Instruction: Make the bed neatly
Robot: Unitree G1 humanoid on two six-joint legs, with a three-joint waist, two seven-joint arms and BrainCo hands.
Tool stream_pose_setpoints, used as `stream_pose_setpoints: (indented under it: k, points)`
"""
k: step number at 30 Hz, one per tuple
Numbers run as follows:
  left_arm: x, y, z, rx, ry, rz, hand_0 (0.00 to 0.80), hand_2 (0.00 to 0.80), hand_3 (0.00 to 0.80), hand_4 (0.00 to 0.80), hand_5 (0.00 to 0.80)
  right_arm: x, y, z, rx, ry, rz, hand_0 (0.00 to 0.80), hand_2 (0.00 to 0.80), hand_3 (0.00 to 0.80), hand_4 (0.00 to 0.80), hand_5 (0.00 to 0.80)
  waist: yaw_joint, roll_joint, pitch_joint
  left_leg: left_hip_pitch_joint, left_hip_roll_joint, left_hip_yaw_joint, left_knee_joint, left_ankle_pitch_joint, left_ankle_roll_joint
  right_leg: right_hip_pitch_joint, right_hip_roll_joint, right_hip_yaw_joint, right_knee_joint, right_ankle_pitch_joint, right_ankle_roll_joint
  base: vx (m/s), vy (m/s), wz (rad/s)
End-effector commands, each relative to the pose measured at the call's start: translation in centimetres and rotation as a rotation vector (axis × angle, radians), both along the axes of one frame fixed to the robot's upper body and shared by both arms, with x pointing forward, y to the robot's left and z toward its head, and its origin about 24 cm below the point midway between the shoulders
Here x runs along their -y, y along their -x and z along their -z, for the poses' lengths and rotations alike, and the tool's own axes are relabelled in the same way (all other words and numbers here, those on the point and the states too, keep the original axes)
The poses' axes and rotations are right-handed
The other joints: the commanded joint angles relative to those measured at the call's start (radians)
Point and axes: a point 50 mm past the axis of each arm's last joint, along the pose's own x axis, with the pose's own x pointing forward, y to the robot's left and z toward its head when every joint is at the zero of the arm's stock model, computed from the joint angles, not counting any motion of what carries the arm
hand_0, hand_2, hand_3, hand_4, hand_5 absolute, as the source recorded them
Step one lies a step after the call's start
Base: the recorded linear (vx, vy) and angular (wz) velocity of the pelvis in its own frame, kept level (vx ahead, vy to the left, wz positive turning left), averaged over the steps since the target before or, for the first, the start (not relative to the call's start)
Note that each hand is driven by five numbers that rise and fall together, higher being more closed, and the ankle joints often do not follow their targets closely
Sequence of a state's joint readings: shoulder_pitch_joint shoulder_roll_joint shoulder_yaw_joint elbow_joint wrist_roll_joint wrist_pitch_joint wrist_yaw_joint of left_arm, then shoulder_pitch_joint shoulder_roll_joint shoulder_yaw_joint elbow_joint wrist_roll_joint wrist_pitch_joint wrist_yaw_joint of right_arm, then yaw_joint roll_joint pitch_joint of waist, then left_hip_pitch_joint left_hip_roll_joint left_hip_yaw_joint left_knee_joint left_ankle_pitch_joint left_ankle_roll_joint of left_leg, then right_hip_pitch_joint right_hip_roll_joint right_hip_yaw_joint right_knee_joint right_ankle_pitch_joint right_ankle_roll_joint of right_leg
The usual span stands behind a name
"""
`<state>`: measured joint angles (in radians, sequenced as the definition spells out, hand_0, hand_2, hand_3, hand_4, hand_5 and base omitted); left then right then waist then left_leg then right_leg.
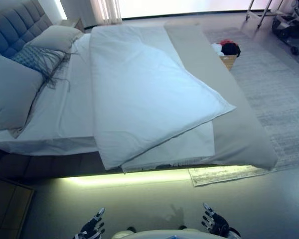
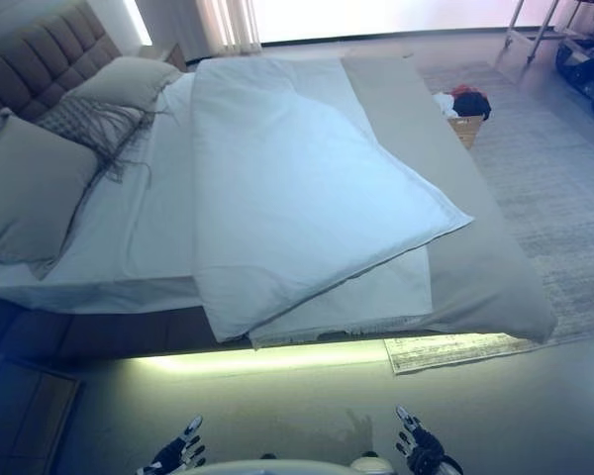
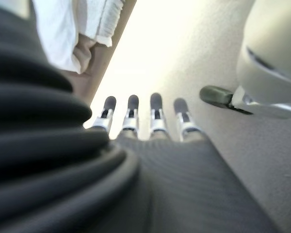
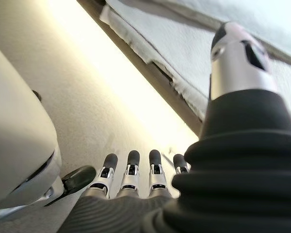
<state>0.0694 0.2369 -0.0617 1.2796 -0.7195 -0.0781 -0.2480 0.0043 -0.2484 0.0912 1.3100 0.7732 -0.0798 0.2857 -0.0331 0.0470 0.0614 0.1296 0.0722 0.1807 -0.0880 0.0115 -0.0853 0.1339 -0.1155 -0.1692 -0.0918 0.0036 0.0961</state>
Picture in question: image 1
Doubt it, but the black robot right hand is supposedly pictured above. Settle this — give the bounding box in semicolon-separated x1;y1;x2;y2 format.
201;203;231;236

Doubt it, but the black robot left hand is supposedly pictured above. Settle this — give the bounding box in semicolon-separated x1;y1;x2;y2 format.
74;207;106;239

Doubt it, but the white duvet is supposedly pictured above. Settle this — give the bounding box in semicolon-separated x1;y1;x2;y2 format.
89;24;237;174

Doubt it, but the upholstered bed base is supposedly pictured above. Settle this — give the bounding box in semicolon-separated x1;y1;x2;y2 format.
0;145;215;180

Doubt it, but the beige bed runner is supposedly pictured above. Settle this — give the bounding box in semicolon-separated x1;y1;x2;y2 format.
163;20;279;171

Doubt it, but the white bed sheet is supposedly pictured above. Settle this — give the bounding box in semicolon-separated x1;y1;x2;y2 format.
0;33;100;153

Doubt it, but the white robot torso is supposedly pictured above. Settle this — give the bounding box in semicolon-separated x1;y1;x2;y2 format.
113;229;210;239

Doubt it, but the wooden nightstand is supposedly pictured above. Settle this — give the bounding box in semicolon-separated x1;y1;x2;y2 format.
0;176;35;239
59;17;87;33

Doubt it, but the grey area rug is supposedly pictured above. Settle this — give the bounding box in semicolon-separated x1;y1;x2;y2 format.
188;26;299;187

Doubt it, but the large beige pillow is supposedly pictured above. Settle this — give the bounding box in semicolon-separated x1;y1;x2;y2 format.
0;54;44;139
27;24;84;53

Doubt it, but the wooden laundry box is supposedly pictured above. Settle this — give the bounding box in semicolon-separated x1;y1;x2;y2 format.
219;54;240;72

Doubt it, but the black garment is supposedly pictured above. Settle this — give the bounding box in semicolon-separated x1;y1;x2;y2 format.
221;42;242;58

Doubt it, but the white garment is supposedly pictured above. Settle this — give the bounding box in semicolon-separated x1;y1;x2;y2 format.
210;42;225;56

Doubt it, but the fringed macrame cushion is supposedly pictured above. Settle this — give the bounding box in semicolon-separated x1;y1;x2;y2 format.
11;46;74;93

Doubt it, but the black and white machine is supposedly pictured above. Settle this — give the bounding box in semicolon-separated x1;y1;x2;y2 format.
271;0;299;55

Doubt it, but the sheer window curtain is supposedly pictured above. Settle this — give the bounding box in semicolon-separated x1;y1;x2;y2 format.
89;0;123;19

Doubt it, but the tufted upholstered headboard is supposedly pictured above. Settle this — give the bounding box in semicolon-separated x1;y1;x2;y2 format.
0;0;54;60

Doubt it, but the metal frame cart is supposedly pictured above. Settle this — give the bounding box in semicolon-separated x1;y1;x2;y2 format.
244;0;285;28

